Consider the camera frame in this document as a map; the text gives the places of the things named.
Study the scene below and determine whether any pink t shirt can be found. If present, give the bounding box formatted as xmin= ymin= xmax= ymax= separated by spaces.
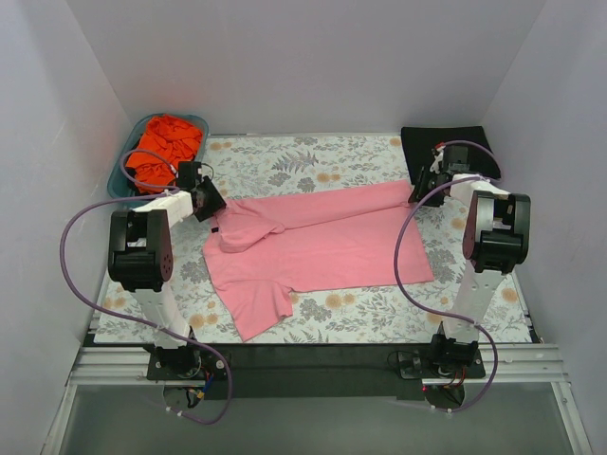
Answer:
xmin=203 ymin=180 xmax=434 ymax=341

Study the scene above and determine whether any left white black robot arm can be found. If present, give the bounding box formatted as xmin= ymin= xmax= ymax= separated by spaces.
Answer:
xmin=108 ymin=161 xmax=226 ymax=379

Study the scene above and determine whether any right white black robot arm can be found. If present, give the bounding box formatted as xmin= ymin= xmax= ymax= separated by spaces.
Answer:
xmin=408 ymin=140 xmax=531 ymax=377

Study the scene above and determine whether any folded black t shirt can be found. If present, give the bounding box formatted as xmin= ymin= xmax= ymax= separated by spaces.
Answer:
xmin=400 ymin=126 xmax=502 ymax=183

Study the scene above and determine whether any orange t shirt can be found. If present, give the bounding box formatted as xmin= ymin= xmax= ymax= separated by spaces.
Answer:
xmin=125 ymin=114 xmax=205 ymax=195

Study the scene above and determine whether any teal plastic basket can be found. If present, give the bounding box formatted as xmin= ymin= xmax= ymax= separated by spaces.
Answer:
xmin=106 ymin=113 xmax=209 ymax=198

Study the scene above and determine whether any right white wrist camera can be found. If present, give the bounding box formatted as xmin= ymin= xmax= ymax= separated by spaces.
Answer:
xmin=430 ymin=142 xmax=446 ymax=174

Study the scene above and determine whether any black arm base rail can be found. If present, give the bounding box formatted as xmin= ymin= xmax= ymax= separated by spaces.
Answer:
xmin=146 ymin=343 xmax=485 ymax=402

